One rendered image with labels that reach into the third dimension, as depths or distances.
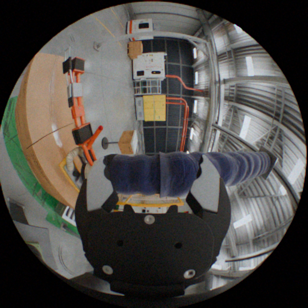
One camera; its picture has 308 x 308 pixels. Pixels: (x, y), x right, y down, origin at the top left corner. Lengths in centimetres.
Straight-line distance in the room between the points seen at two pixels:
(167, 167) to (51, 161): 69
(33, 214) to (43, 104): 142
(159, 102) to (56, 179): 740
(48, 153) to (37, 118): 23
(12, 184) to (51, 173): 104
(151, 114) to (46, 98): 738
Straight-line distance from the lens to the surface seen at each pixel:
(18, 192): 163
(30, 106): 69
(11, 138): 160
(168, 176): 36
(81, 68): 53
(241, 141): 167
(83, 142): 45
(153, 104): 750
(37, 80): 77
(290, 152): 462
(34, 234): 99
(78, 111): 45
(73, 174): 55
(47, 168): 68
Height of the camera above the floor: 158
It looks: 2 degrees down
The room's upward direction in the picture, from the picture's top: 89 degrees clockwise
